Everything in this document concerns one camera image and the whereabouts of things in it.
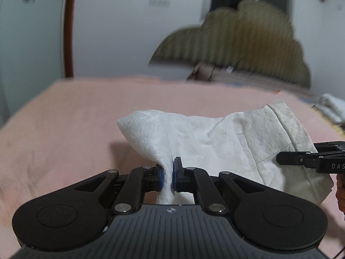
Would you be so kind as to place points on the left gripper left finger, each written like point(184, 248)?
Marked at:
point(131, 188)

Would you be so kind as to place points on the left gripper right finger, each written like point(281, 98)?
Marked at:
point(197, 181)

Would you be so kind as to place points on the white pants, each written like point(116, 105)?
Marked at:
point(245, 143)

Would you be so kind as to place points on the right hand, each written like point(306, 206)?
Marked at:
point(340, 193)

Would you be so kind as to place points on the white quilt at bedside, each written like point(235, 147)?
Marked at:
point(332, 107)

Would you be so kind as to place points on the pink floral bed sheet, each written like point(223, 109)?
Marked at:
point(69, 132)

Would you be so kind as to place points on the beige pillow at headboard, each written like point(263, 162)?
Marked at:
point(209, 72)

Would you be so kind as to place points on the olive upholstered headboard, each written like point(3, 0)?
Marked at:
point(256, 36)

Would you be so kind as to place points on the frosted sliding wardrobe door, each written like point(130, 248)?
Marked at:
point(31, 50)

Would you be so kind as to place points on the white wall socket pair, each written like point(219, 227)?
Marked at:
point(159, 3)

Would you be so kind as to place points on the brown wooden wardrobe frame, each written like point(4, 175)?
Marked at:
point(67, 38)

